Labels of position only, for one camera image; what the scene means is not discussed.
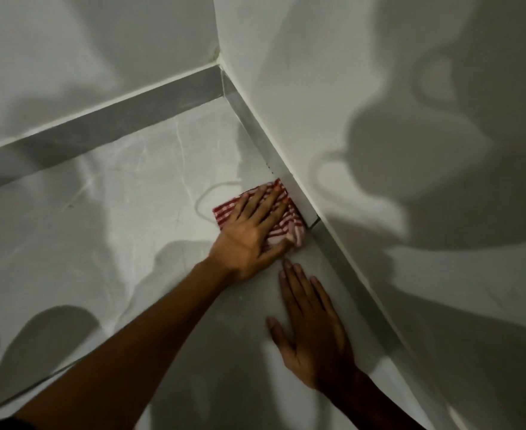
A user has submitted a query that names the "person's right forearm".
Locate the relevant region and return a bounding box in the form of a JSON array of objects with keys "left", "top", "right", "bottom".
[{"left": 319, "top": 366, "right": 427, "bottom": 430}]

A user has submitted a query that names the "grey baseboard strip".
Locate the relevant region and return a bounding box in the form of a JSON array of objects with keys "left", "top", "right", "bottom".
[
  {"left": 220, "top": 69, "right": 458, "bottom": 430},
  {"left": 0, "top": 66, "right": 226, "bottom": 198}
]

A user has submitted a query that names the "person's left forearm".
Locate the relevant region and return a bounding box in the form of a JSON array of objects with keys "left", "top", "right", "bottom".
[{"left": 11, "top": 257, "right": 234, "bottom": 430}]

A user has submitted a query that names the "red white striped cloth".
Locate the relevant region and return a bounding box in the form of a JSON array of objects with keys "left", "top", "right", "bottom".
[{"left": 212, "top": 178, "right": 309, "bottom": 252}]

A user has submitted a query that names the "person's left hand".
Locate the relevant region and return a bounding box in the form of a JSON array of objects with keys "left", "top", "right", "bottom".
[{"left": 206, "top": 184, "right": 291, "bottom": 284}]

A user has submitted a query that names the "person's right hand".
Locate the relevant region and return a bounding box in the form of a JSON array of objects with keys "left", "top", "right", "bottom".
[{"left": 266, "top": 259, "right": 358, "bottom": 395}]

